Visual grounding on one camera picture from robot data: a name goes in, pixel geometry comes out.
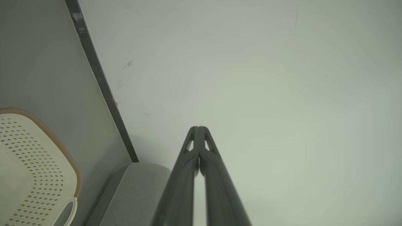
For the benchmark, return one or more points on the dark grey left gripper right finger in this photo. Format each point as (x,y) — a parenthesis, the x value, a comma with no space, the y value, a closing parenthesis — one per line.
(220,194)

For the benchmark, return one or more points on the dark grey baseboard strip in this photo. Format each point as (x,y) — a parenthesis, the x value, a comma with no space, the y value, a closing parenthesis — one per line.
(97,72)

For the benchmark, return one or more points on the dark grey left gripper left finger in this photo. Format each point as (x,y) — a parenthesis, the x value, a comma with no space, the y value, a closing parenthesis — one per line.
(179,188)

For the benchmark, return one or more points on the white perforated laundry basket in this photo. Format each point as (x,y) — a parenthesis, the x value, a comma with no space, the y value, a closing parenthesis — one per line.
(28,169)

